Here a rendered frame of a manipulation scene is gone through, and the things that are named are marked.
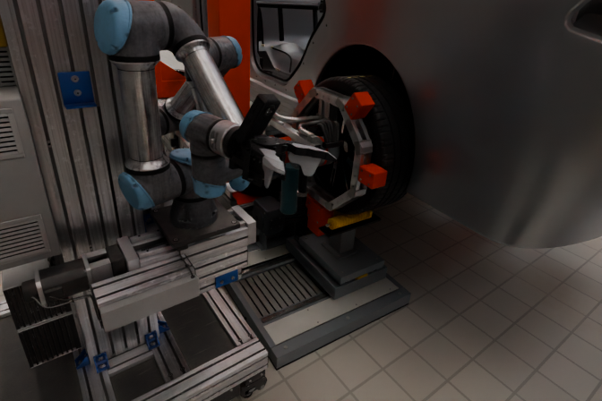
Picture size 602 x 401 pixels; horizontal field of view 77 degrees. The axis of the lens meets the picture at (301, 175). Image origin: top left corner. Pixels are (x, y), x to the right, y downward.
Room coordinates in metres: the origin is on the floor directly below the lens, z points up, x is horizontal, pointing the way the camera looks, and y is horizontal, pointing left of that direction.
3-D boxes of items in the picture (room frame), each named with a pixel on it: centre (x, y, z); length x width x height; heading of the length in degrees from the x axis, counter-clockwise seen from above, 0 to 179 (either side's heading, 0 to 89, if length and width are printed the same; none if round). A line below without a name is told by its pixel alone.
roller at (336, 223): (1.62, -0.26, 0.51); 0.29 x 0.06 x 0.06; 124
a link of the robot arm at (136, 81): (0.95, 0.42, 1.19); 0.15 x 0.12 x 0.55; 142
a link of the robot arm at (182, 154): (1.05, 0.35, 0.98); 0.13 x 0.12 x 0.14; 142
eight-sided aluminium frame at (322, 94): (1.66, -0.11, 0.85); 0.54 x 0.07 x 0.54; 34
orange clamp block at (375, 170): (1.40, -0.29, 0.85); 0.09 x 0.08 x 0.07; 34
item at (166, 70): (3.78, 1.20, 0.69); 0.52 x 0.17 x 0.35; 124
